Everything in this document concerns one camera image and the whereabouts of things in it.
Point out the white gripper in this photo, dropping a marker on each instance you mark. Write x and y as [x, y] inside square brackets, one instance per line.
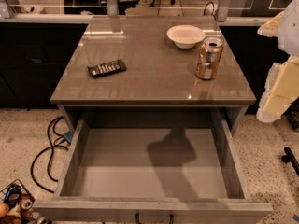
[290, 28]

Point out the orange soda can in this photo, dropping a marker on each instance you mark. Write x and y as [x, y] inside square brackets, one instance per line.
[209, 58]

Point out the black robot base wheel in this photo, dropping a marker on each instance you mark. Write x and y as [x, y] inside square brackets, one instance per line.
[288, 157]

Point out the open grey top drawer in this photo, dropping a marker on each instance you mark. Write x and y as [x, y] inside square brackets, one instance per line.
[158, 162]

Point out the brown soda can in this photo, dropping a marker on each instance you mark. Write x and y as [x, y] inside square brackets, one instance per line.
[26, 202]

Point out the blue soda can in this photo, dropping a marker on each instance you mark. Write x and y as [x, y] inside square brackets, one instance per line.
[12, 195]

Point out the white bowl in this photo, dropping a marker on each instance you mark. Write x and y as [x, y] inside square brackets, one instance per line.
[185, 36]

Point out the grey cabinet table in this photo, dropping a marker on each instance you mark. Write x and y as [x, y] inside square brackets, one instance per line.
[158, 72]

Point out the dark snack bar packet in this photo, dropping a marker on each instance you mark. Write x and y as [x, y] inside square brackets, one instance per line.
[107, 69]

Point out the orange fruit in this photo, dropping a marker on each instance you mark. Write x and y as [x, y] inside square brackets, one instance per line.
[4, 209]

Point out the black drawer handle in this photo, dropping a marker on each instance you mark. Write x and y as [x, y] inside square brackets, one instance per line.
[152, 219]

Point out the blue cable plug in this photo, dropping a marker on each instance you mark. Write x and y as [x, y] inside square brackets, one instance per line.
[68, 136]

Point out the wire basket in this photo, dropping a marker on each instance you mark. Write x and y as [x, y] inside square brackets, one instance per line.
[16, 204]

